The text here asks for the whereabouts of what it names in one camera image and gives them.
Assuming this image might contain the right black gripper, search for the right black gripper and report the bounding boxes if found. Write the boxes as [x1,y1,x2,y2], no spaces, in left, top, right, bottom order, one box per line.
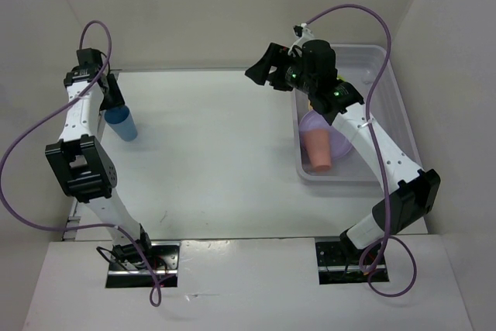
[244,43,315,95]

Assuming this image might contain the blue cup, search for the blue cup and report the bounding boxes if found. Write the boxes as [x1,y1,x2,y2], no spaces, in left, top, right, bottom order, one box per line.
[104,105,138,142]

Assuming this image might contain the red cup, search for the red cup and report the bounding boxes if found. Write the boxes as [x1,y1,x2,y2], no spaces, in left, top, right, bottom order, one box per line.
[302,129,332,172]

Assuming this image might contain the purple plate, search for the purple plate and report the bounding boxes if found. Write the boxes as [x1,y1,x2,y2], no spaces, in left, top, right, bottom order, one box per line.
[298,110,353,160]

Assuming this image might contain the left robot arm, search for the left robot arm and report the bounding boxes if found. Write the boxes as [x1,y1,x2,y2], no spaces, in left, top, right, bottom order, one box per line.
[45,48,155,269]

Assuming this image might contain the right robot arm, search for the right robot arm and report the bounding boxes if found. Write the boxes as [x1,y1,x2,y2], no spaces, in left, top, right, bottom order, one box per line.
[245,40,440,264]

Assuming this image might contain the clear plastic bin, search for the clear plastic bin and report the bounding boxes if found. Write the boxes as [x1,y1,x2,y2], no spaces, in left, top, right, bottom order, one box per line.
[291,44,422,186]

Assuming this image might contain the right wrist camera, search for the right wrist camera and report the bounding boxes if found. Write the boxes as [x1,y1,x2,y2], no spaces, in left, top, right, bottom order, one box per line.
[290,22,315,50]

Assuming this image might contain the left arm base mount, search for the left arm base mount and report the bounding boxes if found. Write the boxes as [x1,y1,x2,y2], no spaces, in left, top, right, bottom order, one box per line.
[96,242,180,288]

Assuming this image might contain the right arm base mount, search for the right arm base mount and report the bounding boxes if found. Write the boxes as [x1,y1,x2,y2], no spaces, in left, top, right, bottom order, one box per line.
[315,237,389,285]

